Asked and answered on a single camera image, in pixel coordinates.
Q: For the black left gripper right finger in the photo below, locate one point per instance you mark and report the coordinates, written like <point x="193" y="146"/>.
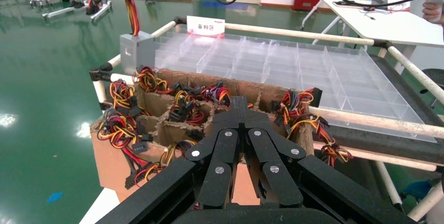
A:
<point x="263" y="146"/>

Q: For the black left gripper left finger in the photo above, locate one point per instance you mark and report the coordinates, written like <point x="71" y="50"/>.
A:
<point x="222" y="153"/>

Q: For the person's bare hand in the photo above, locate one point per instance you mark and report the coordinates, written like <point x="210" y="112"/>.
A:
<point x="435" y="12"/>

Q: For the white sign with red band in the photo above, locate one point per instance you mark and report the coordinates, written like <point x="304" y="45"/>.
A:
<point x="205" y="27"/>

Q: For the clear acrylic divider tray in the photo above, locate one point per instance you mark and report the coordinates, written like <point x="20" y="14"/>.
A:
<point x="312" y="73"/>

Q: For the blue floor mat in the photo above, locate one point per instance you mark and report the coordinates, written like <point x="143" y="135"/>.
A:
<point x="225" y="5"/>

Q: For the brown cardboard divider box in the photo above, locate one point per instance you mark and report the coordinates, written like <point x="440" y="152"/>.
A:
<point x="111" y="170"/>

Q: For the blue plastic object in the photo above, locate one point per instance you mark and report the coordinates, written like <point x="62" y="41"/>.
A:
<point x="418" y="189"/>

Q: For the blue scrap on floor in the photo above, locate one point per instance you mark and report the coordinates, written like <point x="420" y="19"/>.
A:
<point x="54" y="198"/>

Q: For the white office table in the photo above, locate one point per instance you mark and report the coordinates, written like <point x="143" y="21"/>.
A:
<point x="392" y="28"/>

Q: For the black round stool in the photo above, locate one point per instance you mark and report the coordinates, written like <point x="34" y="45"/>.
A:
<point x="435" y="76"/>

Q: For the small white box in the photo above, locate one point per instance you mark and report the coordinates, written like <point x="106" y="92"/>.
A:
<point x="399" y="4"/>

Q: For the silver aluminium frame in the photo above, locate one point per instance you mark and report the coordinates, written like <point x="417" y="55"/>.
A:
<point x="60" y="11"/>

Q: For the white pipe rack frame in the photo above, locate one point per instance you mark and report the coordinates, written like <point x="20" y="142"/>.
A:
<point x="298" y="33"/>

